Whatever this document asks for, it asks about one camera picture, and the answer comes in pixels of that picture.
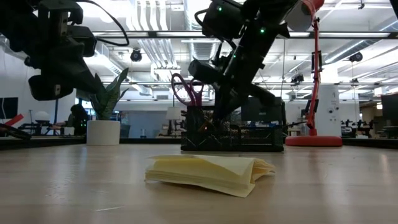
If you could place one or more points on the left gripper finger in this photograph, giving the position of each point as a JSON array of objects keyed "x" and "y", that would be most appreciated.
[
  {"x": 49, "y": 88},
  {"x": 84, "y": 81}
]

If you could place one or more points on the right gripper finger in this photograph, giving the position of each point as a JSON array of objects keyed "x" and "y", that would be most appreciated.
[
  {"x": 220, "y": 105},
  {"x": 233, "y": 105}
]

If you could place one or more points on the yellow sticky note pad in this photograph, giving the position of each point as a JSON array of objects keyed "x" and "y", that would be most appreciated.
[{"x": 202, "y": 174}]

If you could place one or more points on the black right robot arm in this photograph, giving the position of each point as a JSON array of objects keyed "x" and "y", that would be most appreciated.
[{"x": 267, "y": 18}]

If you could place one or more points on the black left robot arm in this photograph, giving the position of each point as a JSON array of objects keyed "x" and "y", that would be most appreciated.
[{"x": 15, "y": 25}]

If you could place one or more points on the black mesh desk organizer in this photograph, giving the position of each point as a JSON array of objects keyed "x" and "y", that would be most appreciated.
[{"x": 258, "y": 143}]

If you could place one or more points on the white globe lamp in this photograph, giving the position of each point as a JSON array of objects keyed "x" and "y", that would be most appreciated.
[{"x": 42, "y": 116}]

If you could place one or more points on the green snake plant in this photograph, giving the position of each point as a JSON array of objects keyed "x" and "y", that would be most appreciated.
[{"x": 109, "y": 102}]

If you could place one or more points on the black computer monitor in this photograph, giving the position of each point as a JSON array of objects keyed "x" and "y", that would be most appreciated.
[
  {"x": 270, "y": 113},
  {"x": 390, "y": 107}
]

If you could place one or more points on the person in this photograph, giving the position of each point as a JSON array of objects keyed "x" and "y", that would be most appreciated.
[{"x": 77, "y": 119}]

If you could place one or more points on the white lampshade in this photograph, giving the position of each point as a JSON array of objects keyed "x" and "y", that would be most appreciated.
[{"x": 173, "y": 113}]

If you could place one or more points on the red background bar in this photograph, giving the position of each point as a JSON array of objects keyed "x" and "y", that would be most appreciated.
[{"x": 14, "y": 119}]

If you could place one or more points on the white round plant pot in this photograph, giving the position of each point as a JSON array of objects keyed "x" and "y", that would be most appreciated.
[{"x": 103, "y": 133}]

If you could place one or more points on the black ceiling spotlight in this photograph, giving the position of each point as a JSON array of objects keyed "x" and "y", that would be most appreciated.
[{"x": 136, "y": 55}]

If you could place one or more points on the red desk lamp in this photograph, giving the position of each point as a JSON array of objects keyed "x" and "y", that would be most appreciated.
[{"x": 314, "y": 141}]

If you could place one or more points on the black overhead light bar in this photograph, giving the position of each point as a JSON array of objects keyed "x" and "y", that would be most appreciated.
[{"x": 342, "y": 35}]

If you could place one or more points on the black wall screen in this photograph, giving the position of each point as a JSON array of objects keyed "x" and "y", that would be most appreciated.
[{"x": 8, "y": 108}]

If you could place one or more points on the black aluminium table frame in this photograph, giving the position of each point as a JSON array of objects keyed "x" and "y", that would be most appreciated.
[{"x": 46, "y": 141}]

